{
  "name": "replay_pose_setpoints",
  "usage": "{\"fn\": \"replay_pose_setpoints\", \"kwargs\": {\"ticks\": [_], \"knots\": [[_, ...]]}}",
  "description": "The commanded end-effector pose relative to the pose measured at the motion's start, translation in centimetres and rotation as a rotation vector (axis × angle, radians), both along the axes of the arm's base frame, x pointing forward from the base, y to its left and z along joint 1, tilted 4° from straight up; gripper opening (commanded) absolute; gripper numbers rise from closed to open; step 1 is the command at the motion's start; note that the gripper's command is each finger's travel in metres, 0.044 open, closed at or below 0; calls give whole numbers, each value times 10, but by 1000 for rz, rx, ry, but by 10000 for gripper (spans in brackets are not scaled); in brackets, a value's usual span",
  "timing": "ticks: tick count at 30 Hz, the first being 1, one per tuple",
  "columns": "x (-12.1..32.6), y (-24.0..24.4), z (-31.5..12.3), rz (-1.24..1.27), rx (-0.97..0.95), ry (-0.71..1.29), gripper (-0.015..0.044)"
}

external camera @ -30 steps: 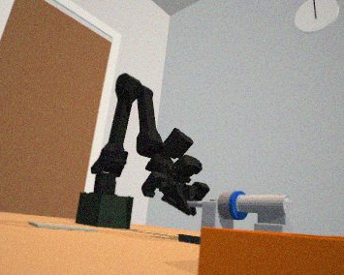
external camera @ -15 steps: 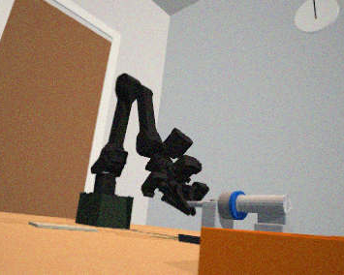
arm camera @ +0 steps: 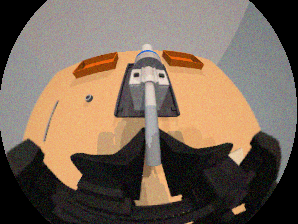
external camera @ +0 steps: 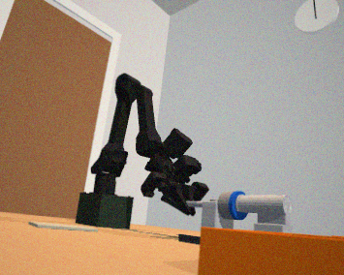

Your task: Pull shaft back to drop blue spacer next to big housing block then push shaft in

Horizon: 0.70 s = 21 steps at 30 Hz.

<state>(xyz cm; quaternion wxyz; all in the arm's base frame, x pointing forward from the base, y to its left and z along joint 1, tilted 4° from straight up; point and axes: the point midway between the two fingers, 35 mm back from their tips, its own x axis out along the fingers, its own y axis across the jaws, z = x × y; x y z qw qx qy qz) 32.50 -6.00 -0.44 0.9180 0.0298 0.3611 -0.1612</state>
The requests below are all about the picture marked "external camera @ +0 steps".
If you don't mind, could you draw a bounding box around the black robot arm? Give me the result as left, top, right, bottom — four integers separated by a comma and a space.
89, 73, 202, 196

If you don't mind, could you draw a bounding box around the blue ring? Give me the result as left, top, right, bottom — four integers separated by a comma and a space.
228, 192, 248, 220

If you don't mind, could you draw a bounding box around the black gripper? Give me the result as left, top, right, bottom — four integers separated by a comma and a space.
141, 163, 209, 216

